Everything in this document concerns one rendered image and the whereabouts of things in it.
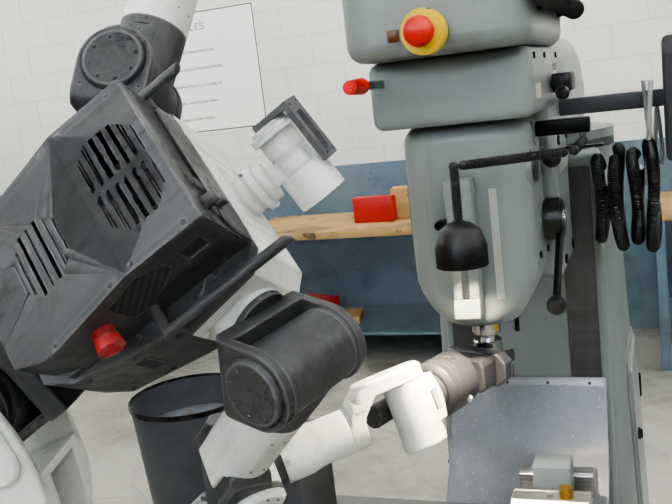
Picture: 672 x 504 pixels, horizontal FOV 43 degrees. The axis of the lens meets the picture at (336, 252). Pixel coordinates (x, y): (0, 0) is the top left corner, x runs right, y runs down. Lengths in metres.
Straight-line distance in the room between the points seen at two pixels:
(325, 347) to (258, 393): 0.09
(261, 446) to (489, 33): 0.59
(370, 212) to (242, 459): 4.29
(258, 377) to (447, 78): 0.56
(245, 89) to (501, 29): 5.09
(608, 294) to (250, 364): 1.04
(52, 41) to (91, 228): 6.14
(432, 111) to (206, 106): 5.12
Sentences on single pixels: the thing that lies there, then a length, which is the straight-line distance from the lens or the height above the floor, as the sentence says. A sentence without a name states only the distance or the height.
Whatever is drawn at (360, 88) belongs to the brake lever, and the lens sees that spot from 1.16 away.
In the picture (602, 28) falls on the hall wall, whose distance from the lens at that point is 5.56.
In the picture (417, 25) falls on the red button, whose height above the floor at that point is 1.77.
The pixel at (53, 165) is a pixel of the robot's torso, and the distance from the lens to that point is 0.98.
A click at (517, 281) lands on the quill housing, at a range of 1.32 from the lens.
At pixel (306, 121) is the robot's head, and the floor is 1.67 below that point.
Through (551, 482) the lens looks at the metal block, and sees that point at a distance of 1.49.
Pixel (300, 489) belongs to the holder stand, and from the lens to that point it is 1.58.
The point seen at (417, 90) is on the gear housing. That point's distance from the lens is 1.27.
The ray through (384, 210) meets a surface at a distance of 5.27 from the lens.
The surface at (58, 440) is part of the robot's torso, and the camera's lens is 1.28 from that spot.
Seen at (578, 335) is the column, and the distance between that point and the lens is 1.81.
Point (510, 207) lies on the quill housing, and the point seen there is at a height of 1.50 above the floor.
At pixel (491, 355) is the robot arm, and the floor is 1.26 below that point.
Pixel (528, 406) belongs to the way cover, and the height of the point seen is 1.01.
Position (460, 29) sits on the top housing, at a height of 1.76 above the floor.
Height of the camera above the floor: 1.70
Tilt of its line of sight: 11 degrees down
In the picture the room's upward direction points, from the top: 7 degrees counter-clockwise
